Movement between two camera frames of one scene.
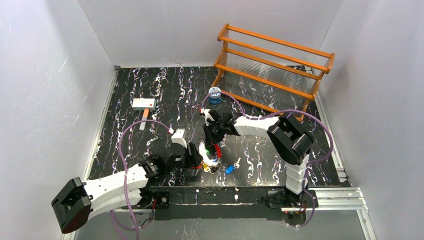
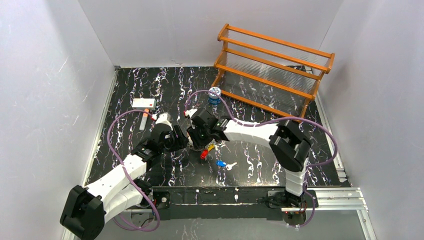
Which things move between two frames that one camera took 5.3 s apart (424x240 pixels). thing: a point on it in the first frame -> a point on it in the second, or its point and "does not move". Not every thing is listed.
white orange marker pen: (144, 117) does not move
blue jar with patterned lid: (215, 98) does not move
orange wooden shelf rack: (281, 75) does not move
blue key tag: (229, 170) -> (221, 163)
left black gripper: (193, 154) -> (180, 142)
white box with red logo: (142, 103) does not move
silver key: (236, 165) -> (229, 167)
